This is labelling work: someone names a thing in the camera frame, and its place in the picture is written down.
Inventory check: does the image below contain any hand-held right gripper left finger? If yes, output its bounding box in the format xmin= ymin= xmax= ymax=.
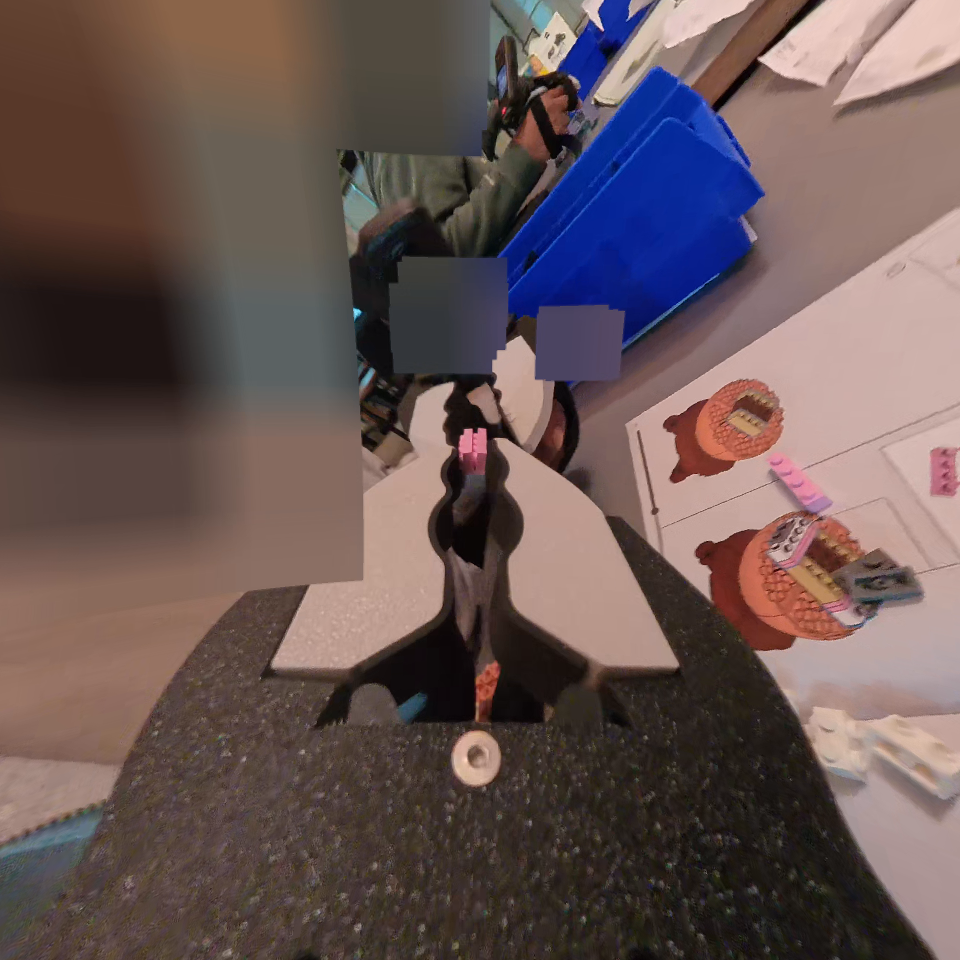
xmin=270 ymin=446 xmax=459 ymax=681

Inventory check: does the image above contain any person's left hand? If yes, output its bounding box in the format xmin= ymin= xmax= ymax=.
xmin=534 ymin=383 xmax=582 ymax=471

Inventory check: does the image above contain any blue plastic bin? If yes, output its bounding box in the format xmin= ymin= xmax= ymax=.
xmin=503 ymin=68 xmax=766 ymax=349

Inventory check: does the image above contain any open building instruction booklet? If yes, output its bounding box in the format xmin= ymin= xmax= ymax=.
xmin=623 ymin=207 xmax=960 ymax=960

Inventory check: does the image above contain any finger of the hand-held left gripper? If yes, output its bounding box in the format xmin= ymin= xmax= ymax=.
xmin=492 ymin=339 xmax=559 ymax=451
xmin=408 ymin=380 xmax=469 ymax=451

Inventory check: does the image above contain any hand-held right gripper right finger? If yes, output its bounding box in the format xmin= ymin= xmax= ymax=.
xmin=492 ymin=440 xmax=679 ymax=682

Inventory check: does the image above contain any dark grey brick plate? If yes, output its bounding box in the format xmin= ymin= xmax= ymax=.
xmin=836 ymin=549 xmax=925 ymax=607

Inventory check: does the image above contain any round orange lego pot build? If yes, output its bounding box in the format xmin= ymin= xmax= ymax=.
xmin=474 ymin=657 xmax=502 ymax=724

